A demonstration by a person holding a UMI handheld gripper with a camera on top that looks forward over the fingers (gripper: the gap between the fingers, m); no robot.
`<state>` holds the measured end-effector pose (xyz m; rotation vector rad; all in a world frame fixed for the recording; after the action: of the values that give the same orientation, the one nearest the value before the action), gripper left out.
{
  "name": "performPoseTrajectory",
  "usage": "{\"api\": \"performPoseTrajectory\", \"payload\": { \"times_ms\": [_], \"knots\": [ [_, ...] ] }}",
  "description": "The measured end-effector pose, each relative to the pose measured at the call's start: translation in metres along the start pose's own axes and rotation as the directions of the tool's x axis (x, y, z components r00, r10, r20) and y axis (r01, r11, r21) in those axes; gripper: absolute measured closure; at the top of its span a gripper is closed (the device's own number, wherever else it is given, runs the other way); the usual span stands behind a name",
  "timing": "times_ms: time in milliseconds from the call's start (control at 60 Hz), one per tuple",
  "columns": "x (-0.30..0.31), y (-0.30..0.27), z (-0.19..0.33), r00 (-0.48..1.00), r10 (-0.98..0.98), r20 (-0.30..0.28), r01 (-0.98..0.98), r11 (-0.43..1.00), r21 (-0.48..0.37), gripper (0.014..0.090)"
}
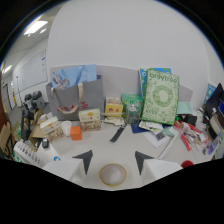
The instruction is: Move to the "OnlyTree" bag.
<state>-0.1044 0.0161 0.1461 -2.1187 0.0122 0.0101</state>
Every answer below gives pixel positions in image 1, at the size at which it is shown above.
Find blue poster board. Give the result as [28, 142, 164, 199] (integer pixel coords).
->
[138, 67, 172, 99]

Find whiteboard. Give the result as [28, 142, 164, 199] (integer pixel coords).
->
[14, 49, 49, 92]

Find mint green folder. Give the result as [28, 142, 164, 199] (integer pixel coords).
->
[175, 101, 195, 116]

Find green OnlyTree paper bag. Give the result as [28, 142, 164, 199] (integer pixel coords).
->
[140, 68, 181, 127]

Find black monitor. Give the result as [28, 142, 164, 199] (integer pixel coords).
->
[203, 82, 224, 119]

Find house-shaped cream carton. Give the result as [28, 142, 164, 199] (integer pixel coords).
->
[39, 115, 65, 144]

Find cream printed tea box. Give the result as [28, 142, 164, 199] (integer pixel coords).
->
[78, 108, 102, 133]

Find small orange box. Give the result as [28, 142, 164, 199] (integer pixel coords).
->
[69, 126, 83, 142]

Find white paper sheets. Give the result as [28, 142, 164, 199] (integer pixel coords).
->
[138, 120, 181, 149]

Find white paper cup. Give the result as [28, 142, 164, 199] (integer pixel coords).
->
[60, 120, 73, 137]

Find brown cardboard box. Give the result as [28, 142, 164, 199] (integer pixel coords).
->
[0, 121, 16, 160]

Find roll of clear tape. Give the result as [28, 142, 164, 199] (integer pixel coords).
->
[99, 162, 128, 187]

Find clear glass jar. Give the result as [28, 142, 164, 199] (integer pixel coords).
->
[125, 103, 141, 126]

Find red round lid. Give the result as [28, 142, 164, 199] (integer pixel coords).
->
[180, 160, 195, 169]

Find grey tote bag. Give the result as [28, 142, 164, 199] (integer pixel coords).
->
[45, 74, 106, 121]

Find ceiling light panel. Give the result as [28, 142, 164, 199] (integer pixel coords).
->
[23, 20, 49, 36]

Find light blue paper bag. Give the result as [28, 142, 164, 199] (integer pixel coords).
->
[50, 64, 98, 90]

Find green plastic packet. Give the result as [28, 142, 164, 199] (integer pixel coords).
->
[120, 93, 145, 118]

